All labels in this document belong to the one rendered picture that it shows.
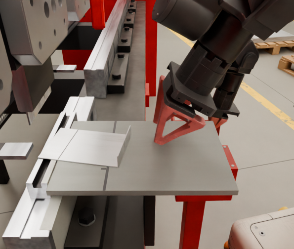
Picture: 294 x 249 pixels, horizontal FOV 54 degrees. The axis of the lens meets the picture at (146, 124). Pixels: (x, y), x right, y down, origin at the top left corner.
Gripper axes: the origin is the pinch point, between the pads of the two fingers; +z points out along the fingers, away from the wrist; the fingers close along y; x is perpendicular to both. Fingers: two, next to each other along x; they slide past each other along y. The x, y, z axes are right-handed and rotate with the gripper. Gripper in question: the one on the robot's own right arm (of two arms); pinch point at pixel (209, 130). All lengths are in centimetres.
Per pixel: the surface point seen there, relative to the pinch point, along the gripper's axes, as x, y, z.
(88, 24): -101, 49, 4
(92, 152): 35, 33, -13
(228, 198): 15.2, -6.2, 12.0
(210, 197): 15.1, -0.9, 12.6
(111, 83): -12.9, 31.2, -3.4
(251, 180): -60, -67, 67
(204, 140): 32.1, 15.1, -17.1
